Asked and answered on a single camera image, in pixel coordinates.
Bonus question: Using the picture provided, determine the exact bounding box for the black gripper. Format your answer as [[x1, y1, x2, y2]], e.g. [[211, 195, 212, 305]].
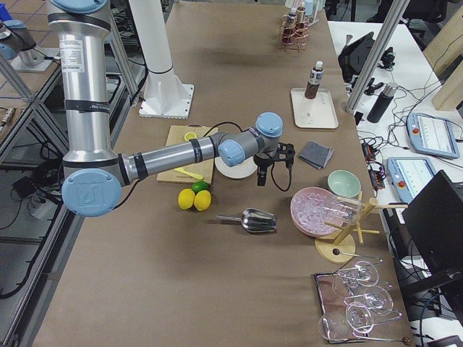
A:
[[253, 142, 294, 187]]

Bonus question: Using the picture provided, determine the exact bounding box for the white round plate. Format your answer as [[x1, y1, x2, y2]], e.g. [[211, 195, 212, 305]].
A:
[[214, 157, 257, 179]]

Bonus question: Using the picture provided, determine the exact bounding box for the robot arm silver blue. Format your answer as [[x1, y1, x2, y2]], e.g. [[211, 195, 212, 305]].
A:
[[47, 1, 294, 217]]

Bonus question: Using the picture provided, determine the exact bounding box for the cream rabbit tray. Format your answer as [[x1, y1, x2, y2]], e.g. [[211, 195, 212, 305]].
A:
[[291, 87, 339, 129]]

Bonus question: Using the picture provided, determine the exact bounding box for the dark drink bottle on tray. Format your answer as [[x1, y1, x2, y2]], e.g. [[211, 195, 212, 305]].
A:
[[305, 61, 323, 100]]

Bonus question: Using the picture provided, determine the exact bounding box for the black framed mirror tray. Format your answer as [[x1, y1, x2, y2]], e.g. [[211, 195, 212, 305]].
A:
[[314, 273, 363, 344]]

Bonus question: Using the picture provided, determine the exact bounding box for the metal ice scoop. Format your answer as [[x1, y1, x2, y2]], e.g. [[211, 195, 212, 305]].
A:
[[216, 208, 277, 234]]

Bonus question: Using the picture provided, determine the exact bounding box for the bamboo cutting board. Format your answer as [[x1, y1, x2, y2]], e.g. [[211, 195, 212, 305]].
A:
[[156, 124, 216, 184]]

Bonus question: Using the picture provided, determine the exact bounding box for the grey folded cloth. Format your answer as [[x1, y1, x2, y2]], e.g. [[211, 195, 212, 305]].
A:
[[298, 141, 334, 170]]

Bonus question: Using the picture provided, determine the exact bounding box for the pink bowl of ice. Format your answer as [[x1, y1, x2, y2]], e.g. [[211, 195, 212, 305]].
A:
[[290, 187, 336, 238]]

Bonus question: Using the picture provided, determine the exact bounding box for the yellow lemon lower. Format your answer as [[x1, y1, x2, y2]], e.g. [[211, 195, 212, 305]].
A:
[[194, 190, 211, 211]]

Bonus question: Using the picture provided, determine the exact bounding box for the yellow lemon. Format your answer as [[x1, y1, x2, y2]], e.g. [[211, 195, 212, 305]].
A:
[[194, 190, 211, 211], [177, 188, 195, 210]]

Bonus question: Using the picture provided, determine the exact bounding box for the green lime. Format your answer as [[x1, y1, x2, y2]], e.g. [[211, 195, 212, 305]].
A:
[[191, 181, 209, 194]]

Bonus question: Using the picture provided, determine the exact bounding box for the yellow lemon upper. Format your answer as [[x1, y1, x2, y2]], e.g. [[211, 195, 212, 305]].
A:
[[177, 188, 195, 210]]

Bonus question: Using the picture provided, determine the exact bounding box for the half lemon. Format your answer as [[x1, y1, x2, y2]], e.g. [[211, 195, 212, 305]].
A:
[[184, 132, 197, 141]]

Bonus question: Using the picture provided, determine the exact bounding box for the yellow plastic knife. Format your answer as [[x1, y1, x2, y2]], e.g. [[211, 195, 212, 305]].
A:
[[174, 167, 204, 181]]

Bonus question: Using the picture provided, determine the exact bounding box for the mint green bowl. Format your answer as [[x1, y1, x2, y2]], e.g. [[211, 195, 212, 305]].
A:
[[327, 170, 361, 198]]

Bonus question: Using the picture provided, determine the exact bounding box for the clear glass on stand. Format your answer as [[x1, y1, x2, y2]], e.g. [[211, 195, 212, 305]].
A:
[[322, 195, 362, 226]]

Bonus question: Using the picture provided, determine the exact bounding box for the wooden cup tree stand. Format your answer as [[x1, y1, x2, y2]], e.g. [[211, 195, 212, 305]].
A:
[[315, 192, 408, 264]]

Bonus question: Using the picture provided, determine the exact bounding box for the black thermos bottle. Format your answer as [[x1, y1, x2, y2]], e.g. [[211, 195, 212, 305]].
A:
[[367, 82, 398, 123]]

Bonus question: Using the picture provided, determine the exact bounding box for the bottle lying in rack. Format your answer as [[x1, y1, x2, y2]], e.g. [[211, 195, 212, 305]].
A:
[[282, 12, 296, 42]]

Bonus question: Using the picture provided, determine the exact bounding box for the wine glass upper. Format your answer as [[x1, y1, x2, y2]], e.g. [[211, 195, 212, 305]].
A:
[[331, 261, 379, 296]]

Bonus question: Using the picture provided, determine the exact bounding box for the wine glass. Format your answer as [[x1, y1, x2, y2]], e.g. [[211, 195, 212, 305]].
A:
[[318, 302, 373, 343], [331, 261, 379, 296], [344, 286, 394, 316]]

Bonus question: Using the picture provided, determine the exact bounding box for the teach pendant lower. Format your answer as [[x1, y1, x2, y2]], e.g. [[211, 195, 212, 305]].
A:
[[386, 157, 436, 203]]

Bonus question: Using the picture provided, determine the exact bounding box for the teach pendant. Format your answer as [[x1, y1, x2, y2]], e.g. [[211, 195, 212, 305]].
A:
[[407, 113, 460, 159], [386, 157, 436, 203]]

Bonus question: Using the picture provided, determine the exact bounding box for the wine glass middle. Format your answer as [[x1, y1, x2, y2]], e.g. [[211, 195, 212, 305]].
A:
[[344, 286, 394, 316]]

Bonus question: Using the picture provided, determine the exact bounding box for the teach pendant upper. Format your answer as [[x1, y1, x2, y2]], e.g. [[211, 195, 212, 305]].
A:
[[407, 113, 460, 159]]

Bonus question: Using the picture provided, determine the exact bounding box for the wine glass lower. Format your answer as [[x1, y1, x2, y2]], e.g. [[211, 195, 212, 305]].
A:
[[318, 302, 373, 343]]

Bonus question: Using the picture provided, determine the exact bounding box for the black monitor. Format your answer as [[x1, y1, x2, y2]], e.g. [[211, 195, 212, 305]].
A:
[[403, 170, 462, 279]]

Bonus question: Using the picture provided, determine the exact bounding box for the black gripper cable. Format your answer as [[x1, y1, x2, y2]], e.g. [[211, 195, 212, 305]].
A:
[[202, 121, 292, 192]]

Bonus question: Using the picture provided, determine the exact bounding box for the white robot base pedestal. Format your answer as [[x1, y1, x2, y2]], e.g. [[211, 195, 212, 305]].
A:
[[129, 0, 194, 119]]

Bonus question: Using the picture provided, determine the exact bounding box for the copper wire bottle rack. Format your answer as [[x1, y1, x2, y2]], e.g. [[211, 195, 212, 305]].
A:
[[278, 14, 310, 51]]

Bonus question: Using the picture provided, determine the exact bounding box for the aluminium frame post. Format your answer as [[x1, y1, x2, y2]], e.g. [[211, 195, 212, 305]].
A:
[[346, 0, 409, 113]]

